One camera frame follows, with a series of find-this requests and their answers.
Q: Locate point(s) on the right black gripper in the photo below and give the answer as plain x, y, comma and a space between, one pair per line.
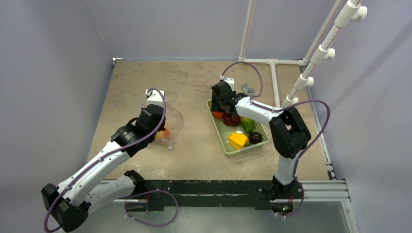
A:
219, 105

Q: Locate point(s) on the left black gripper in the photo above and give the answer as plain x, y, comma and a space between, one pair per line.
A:
163, 127

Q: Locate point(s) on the toy peach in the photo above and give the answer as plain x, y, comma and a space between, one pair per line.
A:
163, 135

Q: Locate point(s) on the clear zip top bag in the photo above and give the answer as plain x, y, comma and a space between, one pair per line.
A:
174, 120

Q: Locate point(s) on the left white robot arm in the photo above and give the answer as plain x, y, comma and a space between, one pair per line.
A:
69, 203

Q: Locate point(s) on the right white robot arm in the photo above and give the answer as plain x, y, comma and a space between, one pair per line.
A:
289, 132

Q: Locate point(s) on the red toy tomato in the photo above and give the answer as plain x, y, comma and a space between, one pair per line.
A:
217, 115

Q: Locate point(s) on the dark red toy apple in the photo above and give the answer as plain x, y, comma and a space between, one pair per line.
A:
231, 120

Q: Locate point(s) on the grey adjustable wrench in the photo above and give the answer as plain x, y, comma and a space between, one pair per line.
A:
248, 90

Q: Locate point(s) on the green plastic basket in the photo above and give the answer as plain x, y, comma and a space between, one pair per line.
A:
224, 132

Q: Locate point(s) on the green orange toy mango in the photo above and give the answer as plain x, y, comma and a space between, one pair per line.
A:
247, 124

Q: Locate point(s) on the yellow toy bell pepper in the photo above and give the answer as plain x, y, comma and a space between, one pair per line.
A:
238, 140

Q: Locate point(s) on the dark purple toy plum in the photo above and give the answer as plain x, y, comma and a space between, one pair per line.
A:
255, 138

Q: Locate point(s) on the black base bar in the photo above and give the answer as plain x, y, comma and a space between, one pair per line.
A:
257, 194

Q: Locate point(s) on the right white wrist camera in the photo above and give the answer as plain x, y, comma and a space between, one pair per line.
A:
228, 80

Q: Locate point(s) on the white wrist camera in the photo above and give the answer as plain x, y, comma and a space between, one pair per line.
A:
228, 80
154, 97

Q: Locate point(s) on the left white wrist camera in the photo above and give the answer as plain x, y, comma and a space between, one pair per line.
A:
154, 97

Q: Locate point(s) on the white pvc pipe frame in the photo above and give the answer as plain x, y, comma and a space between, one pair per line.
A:
342, 12

